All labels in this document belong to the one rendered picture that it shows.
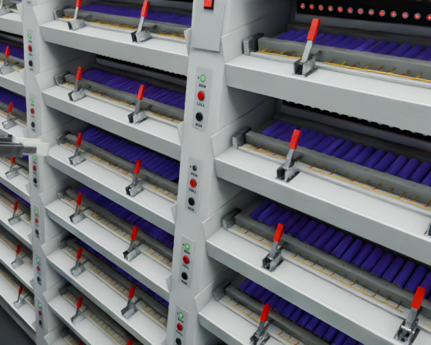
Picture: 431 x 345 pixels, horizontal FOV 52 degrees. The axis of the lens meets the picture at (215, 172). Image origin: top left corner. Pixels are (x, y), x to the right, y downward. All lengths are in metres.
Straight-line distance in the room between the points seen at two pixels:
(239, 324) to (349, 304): 0.29
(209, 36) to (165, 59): 0.14
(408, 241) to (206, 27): 0.52
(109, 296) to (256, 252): 0.62
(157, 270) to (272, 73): 0.62
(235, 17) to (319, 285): 0.52
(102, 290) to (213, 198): 0.62
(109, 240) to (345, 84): 0.83
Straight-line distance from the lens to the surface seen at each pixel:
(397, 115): 0.70
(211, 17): 0.88
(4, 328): 2.19
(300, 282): 0.88
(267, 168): 0.85
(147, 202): 1.12
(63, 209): 1.51
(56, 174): 1.54
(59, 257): 1.62
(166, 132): 1.03
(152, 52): 1.01
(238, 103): 0.92
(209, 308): 1.08
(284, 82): 0.78
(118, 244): 1.30
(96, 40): 1.18
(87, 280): 1.49
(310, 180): 0.82
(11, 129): 1.71
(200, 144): 0.92
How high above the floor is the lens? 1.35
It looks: 20 degrees down
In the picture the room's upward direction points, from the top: 6 degrees clockwise
